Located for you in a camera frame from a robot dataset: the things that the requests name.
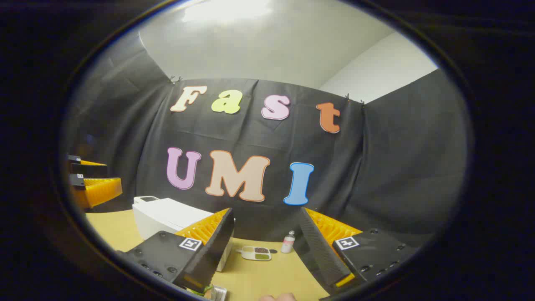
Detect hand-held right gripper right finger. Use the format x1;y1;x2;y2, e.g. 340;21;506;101
293;207;418;295

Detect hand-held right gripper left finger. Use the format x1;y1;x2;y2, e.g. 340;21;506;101
117;208;235;293

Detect white microwave oven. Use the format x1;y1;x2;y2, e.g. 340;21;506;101
132;198;234;272

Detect small pink label bottle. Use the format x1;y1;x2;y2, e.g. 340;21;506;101
281;230;296;254

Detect white divided sauce dish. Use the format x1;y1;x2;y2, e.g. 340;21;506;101
242;246;272;262

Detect black backdrop cloth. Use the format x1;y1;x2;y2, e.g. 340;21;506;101
63;31;471;251

